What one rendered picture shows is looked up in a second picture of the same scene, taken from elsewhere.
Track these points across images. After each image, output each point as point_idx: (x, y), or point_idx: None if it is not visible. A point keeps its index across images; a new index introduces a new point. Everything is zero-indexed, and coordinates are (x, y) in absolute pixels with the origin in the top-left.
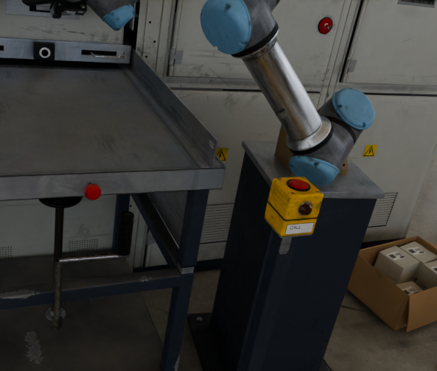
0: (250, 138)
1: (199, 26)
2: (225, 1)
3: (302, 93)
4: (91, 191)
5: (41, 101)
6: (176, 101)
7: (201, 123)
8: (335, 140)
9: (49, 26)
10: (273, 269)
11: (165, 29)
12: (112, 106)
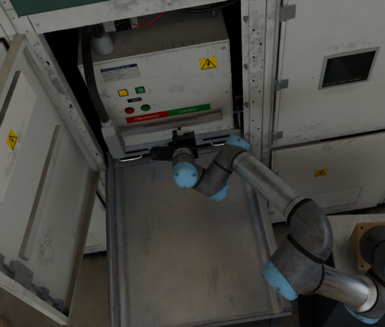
0: (348, 161)
1: (295, 116)
2: (276, 284)
3: (348, 294)
4: None
5: (174, 217)
6: (265, 230)
7: None
8: (379, 305)
9: None
10: None
11: (267, 121)
12: (222, 217)
